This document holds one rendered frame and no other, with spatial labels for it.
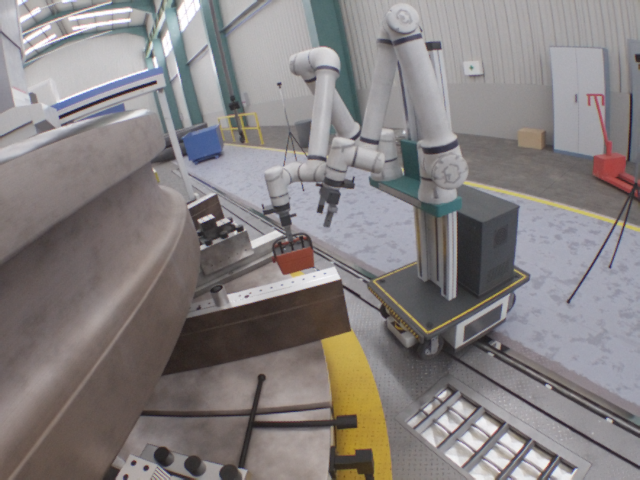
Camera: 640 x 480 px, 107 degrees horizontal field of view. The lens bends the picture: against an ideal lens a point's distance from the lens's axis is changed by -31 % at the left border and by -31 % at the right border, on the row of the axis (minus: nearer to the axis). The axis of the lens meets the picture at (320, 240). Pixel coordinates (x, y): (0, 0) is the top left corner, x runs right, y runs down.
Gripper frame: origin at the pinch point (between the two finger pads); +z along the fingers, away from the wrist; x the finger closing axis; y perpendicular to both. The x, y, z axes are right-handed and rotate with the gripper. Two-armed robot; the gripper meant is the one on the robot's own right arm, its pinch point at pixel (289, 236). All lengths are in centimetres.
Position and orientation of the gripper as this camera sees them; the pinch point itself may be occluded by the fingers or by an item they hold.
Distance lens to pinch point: 162.8
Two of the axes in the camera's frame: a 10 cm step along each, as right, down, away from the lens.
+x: -2.0, -4.1, 8.9
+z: 1.9, 8.8, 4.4
